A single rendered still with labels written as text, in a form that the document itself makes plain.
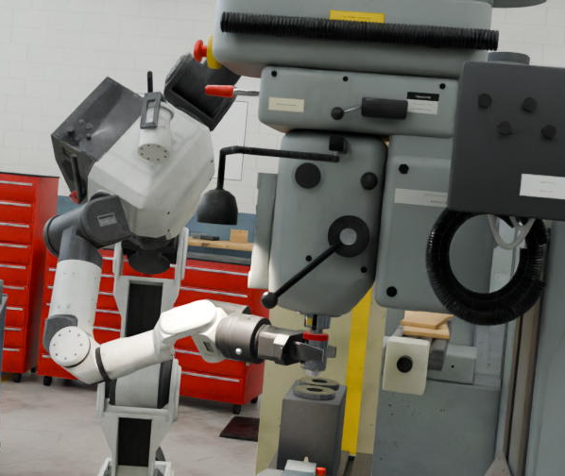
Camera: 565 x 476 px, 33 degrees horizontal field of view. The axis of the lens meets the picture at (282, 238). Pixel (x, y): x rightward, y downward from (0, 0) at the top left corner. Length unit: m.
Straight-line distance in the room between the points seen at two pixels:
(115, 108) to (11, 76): 9.64
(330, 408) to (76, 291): 0.57
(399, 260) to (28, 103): 10.21
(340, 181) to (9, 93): 10.24
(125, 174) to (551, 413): 1.00
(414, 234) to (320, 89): 0.29
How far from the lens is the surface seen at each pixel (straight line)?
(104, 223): 2.00
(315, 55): 1.63
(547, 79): 1.38
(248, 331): 1.78
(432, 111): 1.62
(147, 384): 2.42
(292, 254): 1.65
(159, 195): 2.05
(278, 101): 1.64
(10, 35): 11.85
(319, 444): 2.06
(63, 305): 1.95
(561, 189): 1.38
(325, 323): 1.74
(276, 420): 3.58
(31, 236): 6.85
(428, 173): 1.61
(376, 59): 1.62
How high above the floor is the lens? 1.53
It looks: 3 degrees down
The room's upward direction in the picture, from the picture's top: 5 degrees clockwise
